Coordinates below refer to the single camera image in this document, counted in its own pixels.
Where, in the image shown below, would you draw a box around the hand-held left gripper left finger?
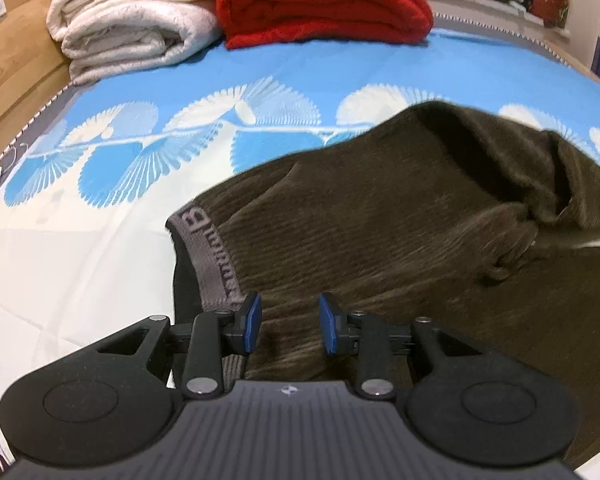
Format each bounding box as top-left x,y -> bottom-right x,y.
87,291 -> 263,402

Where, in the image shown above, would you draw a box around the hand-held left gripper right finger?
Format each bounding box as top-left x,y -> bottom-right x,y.
318,292 -> 487,402

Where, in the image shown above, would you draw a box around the brown corduroy pants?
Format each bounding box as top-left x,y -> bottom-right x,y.
165,101 -> 600,472

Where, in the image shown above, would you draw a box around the blue white patterned bed sheet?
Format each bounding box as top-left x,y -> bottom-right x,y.
0,24 -> 600,461

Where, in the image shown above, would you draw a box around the red folded blanket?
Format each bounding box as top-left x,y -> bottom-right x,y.
216,0 -> 435,51

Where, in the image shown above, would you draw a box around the white folded blanket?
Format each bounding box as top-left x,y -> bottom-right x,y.
46,0 -> 227,86

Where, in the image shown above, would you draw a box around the white window sill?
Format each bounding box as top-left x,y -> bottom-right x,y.
405,0 -> 572,45

